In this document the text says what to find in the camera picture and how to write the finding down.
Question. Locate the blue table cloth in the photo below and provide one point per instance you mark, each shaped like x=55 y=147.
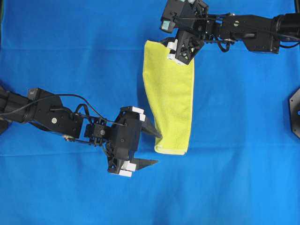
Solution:
x=243 y=162

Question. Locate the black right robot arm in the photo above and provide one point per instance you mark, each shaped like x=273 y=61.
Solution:
x=259 y=34

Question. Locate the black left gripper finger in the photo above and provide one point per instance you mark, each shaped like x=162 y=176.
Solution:
x=149 y=128
x=142 y=163

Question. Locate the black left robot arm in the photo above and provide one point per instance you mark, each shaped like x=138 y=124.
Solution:
x=46 y=112

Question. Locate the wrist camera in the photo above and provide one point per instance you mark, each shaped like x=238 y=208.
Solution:
x=175 y=9
x=34 y=93

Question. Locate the yellow-green towel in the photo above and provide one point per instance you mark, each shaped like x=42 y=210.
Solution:
x=170 y=90

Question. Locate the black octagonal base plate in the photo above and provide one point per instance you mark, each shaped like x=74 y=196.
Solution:
x=294 y=112

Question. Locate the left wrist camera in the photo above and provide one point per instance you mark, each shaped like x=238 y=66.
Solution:
x=34 y=93

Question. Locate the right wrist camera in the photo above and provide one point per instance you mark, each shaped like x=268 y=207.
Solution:
x=175 y=9

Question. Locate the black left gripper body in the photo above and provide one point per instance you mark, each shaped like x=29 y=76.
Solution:
x=123 y=141

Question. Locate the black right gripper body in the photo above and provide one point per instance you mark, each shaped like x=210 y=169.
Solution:
x=191 y=34

